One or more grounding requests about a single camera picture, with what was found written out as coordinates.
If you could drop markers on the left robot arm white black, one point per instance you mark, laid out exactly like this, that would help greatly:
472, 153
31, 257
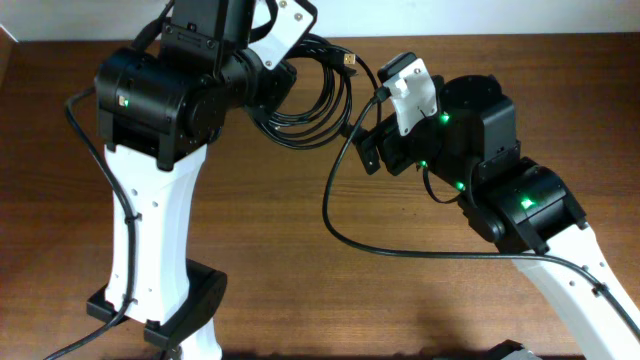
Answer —
161, 102

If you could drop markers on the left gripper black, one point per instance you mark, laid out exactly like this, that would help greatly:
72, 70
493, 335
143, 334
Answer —
282, 76

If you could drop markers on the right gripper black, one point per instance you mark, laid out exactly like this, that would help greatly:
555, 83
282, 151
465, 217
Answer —
370, 151

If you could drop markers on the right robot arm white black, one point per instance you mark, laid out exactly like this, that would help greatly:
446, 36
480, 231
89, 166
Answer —
463, 131

